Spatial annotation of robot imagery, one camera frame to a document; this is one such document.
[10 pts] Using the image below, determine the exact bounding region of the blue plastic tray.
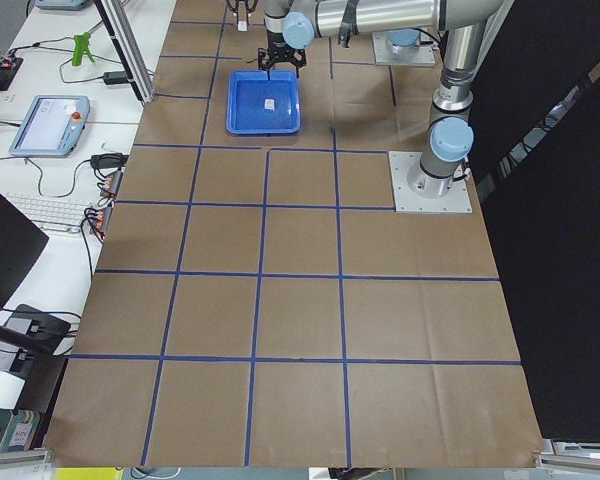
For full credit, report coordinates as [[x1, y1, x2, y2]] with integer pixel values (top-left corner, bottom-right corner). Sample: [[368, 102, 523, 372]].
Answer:
[[226, 70, 301, 135]]

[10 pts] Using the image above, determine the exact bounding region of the black monitor stand base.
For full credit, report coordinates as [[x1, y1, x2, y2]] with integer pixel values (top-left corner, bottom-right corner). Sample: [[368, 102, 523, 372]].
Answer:
[[0, 304, 71, 355]]

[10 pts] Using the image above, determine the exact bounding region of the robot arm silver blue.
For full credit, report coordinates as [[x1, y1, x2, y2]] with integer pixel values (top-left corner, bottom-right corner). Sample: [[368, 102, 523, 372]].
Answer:
[[258, 0, 511, 199], [225, 0, 439, 49]]

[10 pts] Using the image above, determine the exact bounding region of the black power adapter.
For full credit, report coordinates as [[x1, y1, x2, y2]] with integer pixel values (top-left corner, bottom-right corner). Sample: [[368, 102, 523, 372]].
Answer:
[[90, 152, 129, 170], [102, 71, 128, 85]]

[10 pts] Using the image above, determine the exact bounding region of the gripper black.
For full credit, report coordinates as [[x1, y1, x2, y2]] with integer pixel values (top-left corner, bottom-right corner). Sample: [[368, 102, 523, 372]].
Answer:
[[227, 0, 258, 14], [257, 31, 306, 81]]

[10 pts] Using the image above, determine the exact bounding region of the white computer keyboard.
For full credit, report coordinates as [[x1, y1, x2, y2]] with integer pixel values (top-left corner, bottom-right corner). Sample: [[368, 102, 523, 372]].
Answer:
[[5, 193, 92, 235]]

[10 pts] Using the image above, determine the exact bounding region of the robot teach pendant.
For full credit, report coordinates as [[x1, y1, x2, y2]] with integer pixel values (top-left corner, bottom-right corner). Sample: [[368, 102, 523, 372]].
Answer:
[[9, 95, 91, 158]]

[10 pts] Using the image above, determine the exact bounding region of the green handled reach grabber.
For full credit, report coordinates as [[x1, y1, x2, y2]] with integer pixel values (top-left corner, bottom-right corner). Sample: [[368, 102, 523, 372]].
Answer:
[[71, 32, 95, 67]]

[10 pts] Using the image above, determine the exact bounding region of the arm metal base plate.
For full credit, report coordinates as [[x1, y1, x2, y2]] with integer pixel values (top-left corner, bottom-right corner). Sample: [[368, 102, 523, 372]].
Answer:
[[372, 29, 436, 67], [388, 151, 473, 214]]

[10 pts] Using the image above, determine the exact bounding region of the aluminium frame post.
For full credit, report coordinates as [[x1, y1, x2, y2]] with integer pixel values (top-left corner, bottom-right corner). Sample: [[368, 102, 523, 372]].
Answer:
[[94, 0, 155, 105]]

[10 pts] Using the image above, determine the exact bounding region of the black monitor screen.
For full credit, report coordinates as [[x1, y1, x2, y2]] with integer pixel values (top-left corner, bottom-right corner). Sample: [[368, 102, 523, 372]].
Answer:
[[0, 194, 49, 307]]

